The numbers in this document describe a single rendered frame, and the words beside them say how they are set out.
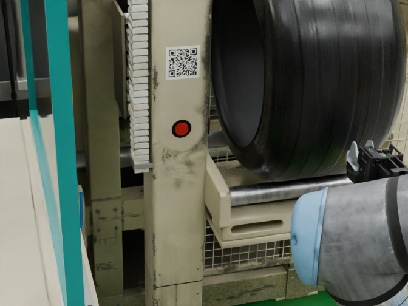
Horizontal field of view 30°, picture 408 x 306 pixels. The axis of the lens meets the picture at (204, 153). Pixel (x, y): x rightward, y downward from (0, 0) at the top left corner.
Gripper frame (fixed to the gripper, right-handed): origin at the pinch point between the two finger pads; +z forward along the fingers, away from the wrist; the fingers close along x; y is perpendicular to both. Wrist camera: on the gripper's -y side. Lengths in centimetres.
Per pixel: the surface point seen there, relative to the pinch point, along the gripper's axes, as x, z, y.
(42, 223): 68, -43, 20
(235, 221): 22.4, 9.3, -19.4
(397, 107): -9.4, 0.8, 10.2
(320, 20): 9.2, 3.7, 29.6
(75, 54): 48, 95, -9
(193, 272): 29, 19, -40
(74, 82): 48, 94, -18
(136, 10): 43, 20, 29
